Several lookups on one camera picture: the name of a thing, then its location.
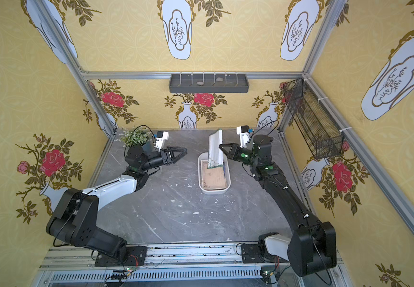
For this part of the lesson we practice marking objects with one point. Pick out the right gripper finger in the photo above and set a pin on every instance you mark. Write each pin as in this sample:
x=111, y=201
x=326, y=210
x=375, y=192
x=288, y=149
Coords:
x=230, y=146
x=230, y=153

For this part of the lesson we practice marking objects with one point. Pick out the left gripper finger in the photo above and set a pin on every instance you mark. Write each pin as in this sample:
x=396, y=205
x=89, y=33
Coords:
x=177, y=150
x=175, y=157

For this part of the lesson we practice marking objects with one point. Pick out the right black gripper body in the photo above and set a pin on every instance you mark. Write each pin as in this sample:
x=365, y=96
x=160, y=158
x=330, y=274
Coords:
x=237, y=154

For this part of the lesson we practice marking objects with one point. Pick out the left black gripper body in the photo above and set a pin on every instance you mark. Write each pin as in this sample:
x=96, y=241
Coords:
x=166, y=156

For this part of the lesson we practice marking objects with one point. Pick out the green bordered stationery paper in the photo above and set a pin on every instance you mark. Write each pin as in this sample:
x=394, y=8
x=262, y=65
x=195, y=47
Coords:
x=215, y=155

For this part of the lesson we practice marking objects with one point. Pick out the white oval storage box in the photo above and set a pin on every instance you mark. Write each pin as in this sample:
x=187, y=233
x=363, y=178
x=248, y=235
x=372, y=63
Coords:
x=204, y=156

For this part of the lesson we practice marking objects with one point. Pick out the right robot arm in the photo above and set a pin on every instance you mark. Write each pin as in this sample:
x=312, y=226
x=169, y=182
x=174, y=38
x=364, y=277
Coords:
x=312, y=245

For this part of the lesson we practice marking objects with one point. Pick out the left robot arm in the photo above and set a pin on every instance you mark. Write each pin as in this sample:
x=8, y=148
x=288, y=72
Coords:
x=74, y=220

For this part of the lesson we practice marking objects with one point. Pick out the potted green plant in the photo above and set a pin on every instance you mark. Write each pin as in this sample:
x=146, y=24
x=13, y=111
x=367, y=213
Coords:
x=140, y=136

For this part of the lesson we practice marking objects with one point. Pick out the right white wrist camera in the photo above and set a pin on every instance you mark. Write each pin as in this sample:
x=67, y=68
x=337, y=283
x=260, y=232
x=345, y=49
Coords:
x=245, y=134

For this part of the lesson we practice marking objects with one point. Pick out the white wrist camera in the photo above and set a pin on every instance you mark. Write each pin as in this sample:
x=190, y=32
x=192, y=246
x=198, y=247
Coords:
x=160, y=138
x=245, y=134

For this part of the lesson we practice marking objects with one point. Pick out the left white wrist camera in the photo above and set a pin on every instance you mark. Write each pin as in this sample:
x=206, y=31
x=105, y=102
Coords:
x=160, y=138

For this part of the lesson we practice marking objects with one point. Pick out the grey wall shelf tray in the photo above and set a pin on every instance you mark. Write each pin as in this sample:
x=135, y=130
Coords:
x=209, y=82

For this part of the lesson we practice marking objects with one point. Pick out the black wire mesh basket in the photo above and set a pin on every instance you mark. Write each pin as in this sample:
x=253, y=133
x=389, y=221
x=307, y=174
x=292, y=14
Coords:
x=320, y=132

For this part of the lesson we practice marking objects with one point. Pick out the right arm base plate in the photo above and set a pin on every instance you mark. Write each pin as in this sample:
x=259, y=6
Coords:
x=254, y=253

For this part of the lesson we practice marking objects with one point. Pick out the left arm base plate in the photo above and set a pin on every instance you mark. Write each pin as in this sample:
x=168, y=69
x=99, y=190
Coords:
x=131, y=256

